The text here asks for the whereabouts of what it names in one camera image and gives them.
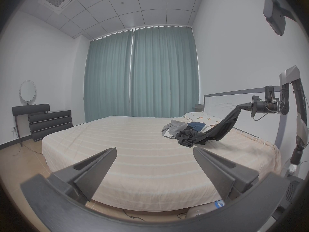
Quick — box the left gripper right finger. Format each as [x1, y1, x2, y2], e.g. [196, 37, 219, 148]
[193, 147, 259, 203]

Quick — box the bed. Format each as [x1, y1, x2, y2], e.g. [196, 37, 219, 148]
[42, 87, 285, 212]

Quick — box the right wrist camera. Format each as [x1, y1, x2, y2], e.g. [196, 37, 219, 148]
[264, 85, 275, 100]

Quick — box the black T-shirt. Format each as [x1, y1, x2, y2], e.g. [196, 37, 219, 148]
[175, 105, 242, 148]

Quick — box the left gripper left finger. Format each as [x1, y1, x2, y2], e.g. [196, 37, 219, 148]
[48, 147, 118, 205]

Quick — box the pile of clothes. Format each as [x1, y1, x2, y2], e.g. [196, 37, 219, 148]
[161, 120, 218, 140]

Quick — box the round white-framed mirror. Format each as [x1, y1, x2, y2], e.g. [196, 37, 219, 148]
[20, 80, 37, 105]

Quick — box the black dressing table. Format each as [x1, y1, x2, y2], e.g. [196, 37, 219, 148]
[12, 103, 50, 147]

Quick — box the black chest of drawers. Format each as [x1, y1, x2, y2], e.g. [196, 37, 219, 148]
[28, 110, 73, 142]

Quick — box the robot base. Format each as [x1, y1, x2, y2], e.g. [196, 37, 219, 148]
[185, 171, 309, 227]

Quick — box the white printed pillow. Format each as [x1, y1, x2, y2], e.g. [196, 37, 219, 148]
[182, 112, 224, 126]

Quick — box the black cable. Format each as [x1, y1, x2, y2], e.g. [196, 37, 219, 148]
[253, 113, 269, 122]

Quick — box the blue-green curtain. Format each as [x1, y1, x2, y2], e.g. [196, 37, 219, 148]
[83, 29, 134, 123]
[130, 26, 201, 118]

